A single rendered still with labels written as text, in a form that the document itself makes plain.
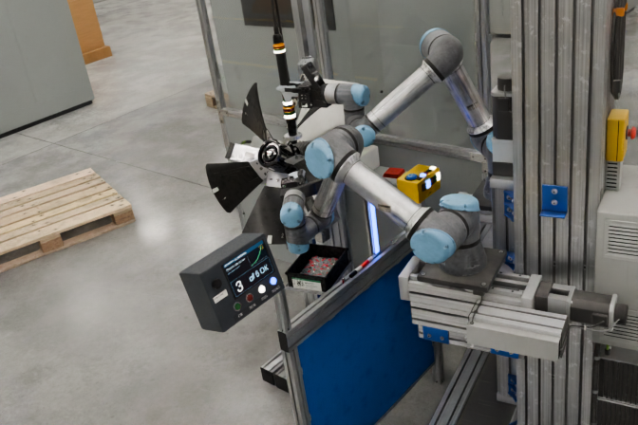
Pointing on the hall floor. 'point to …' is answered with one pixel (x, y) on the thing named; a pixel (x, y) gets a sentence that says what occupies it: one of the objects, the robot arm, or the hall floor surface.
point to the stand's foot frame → (275, 372)
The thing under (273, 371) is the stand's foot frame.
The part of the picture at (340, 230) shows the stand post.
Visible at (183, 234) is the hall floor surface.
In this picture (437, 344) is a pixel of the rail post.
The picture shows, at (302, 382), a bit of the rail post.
